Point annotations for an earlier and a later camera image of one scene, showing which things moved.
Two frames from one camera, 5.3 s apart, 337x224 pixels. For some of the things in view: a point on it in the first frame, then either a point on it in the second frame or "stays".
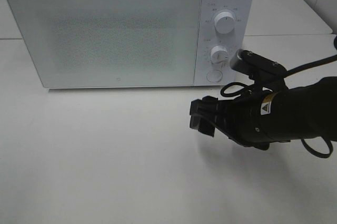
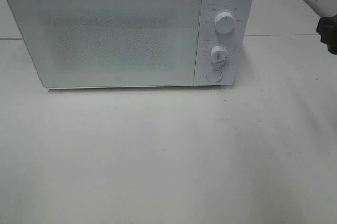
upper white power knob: x=225 y=22 stays
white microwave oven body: x=82 y=29 stays
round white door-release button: x=214 y=76 stays
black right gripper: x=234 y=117 → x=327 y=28
